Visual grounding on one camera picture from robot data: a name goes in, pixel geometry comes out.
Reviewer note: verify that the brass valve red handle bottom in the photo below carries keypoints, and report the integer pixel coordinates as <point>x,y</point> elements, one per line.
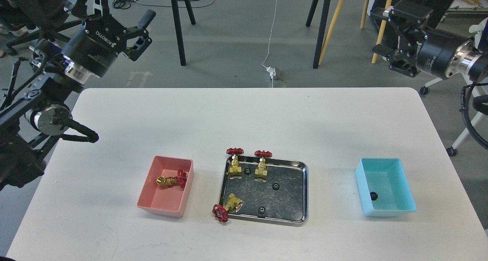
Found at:
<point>221,212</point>

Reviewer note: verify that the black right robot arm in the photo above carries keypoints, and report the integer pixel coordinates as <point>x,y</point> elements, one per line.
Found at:
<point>439,53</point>

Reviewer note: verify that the blue plastic box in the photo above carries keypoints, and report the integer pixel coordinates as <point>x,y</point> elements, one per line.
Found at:
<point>386,177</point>

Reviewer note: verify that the pink plastic box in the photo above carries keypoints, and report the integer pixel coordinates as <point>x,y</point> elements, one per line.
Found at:
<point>171,201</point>

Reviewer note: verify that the brass valve red handle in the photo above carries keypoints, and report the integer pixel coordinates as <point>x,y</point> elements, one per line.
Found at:
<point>221,212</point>
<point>261,170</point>
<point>235,169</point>
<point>171,181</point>

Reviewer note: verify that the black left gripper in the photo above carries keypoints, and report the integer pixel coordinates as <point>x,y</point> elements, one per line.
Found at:
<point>93,49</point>

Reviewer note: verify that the black and wood easel legs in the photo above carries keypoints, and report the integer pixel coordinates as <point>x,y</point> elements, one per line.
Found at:
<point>323,39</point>

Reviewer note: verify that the black tripod stand left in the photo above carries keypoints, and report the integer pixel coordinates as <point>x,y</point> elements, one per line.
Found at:
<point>177,24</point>

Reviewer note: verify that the silver metal tray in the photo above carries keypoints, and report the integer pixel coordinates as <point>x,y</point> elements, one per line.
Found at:
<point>286,206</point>

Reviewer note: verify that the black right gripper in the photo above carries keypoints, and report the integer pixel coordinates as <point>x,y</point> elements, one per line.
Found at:
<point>439,47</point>

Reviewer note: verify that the small black gear bottom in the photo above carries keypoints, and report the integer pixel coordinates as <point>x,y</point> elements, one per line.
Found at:
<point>261,211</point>

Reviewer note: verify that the black office chair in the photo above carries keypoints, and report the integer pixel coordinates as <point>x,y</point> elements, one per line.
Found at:
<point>46,17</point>

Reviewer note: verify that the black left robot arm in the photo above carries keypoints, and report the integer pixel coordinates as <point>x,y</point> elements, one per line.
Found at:
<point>34,116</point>

